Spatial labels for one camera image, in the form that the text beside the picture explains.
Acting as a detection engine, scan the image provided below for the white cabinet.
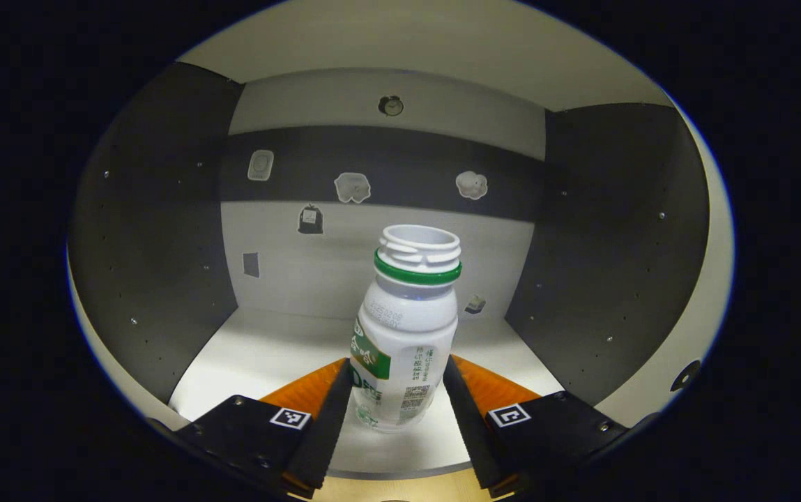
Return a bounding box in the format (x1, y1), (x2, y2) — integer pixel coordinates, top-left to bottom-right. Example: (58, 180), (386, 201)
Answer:
(69, 0), (711, 482)

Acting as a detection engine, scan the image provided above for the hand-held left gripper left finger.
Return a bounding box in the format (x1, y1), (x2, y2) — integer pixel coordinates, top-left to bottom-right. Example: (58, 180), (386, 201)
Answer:
(163, 358), (353, 500)

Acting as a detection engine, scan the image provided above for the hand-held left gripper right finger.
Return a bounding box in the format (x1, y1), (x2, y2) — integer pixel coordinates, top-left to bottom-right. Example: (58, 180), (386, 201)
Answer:
(442, 354), (631, 499)

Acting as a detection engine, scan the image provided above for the white cabinet door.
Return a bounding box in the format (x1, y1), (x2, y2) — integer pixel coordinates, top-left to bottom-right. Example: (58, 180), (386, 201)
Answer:
(592, 91), (737, 427)
(68, 244), (192, 432)

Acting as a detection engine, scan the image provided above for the white plastic bottle green label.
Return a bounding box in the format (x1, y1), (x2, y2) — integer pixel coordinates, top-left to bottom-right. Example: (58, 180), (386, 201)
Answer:
(349, 225), (463, 434)

